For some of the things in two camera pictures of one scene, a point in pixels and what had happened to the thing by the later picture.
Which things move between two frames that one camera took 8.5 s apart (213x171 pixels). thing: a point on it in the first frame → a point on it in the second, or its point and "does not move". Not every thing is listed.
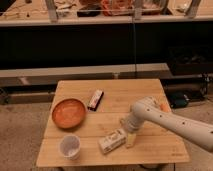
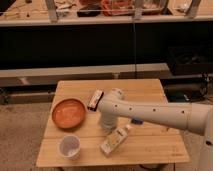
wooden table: (84, 126) does not move
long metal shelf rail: (32, 76) does not move
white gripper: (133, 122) → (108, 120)
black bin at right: (190, 60) does not move
